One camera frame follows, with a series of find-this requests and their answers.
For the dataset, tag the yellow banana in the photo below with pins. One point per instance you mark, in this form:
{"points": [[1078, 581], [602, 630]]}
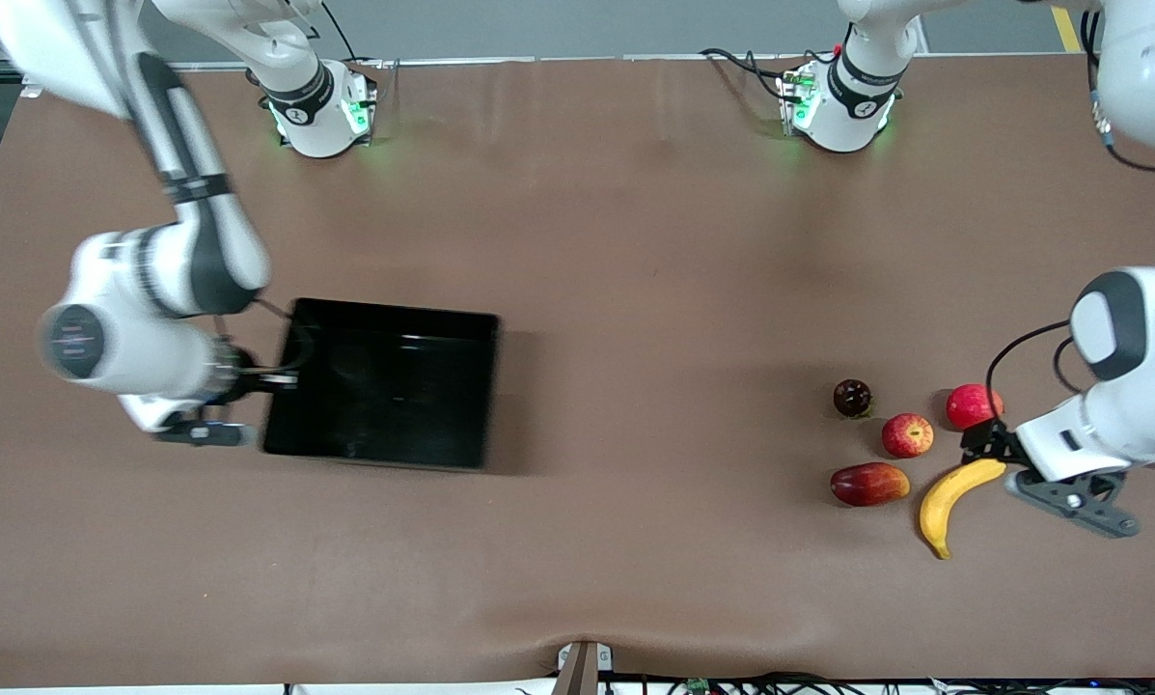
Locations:
{"points": [[934, 512]]}

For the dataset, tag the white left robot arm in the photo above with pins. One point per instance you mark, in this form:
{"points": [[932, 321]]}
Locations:
{"points": [[847, 106]]}

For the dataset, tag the dark purple round fruit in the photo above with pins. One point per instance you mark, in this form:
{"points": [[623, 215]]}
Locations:
{"points": [[852, 398]]}

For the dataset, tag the small red yellow apple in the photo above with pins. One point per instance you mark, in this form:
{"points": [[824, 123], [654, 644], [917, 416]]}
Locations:
{"points": [[907, 435]]}

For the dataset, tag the red round apple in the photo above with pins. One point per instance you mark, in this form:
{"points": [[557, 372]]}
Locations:
{"points": [[971, 403]]}

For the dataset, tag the red yellow mango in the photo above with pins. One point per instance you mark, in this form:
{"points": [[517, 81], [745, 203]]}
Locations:
{"points": [[866, 485]]}

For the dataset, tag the front camera mount bracket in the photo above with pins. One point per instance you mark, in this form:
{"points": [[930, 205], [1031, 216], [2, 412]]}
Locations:
{"points": [[582, 668]]}

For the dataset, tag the small green circuit board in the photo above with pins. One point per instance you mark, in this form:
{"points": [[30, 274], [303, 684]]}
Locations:
{"points": [[698, 686]]}

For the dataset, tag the brown table mat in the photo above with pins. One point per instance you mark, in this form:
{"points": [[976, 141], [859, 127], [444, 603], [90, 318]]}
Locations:
{"points": [[635, 241]]}

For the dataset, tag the black plastic tray box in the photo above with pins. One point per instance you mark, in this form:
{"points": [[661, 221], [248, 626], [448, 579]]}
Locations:
{"points": [[394, 386]]}

